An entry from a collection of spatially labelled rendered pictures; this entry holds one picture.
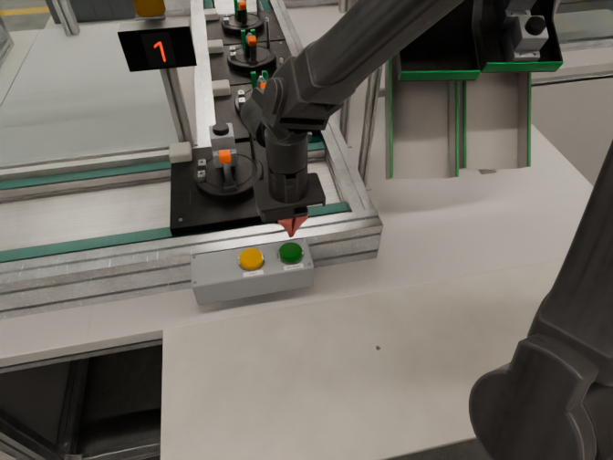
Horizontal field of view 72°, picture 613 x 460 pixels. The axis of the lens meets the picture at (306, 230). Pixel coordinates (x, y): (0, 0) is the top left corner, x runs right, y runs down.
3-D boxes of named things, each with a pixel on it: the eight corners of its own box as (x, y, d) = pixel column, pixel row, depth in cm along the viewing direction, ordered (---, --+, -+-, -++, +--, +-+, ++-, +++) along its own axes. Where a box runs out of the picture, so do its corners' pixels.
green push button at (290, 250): (304, 264, 75) (304, 256, 73) (281, 267, 74) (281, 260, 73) (299, 246, 77) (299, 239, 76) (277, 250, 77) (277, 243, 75)
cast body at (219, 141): (238, 165, 81) (233, 135, 76) (215, 168, 81) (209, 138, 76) (233, 140, 87) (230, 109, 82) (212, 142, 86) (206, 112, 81)
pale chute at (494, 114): (518, 169, 87) (531, 166, 82) (455, 170, 87) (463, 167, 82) (519, 28, 85) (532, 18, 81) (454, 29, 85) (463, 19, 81)
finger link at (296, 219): (259, 224, 73) (254, 182, 66) (300, 217, 74) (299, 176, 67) (264, 254, 68) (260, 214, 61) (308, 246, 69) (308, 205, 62)
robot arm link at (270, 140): (275, 142, 53) (315, 130, 54) (253, 115, 57) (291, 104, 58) (277, 184, 58) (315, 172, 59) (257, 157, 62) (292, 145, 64)
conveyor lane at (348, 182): (368, 242, 90) (374, 208, 83) (211, 266, 86) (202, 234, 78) (278, 15, 171) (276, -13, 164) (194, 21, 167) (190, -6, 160)
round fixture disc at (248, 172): (267, 196, 84) (267, 189, 82) (196, 206, 82) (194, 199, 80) (259, 153, 93) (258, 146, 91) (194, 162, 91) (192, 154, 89)
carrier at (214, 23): (285, 46, 133) (284, 3, 124) (208, 52, 130) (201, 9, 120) (274, 15, 149) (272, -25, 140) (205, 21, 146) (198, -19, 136)
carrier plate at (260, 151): (297, 217, 83) (297, 210, 81) (171, 236, 79) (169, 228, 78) (278, 144, 98) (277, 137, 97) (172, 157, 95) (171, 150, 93)
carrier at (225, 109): (320, 135, 101) (322, 87, 91) (219, 148, 97) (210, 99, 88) (301, 85, 117) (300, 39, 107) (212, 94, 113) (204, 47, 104)
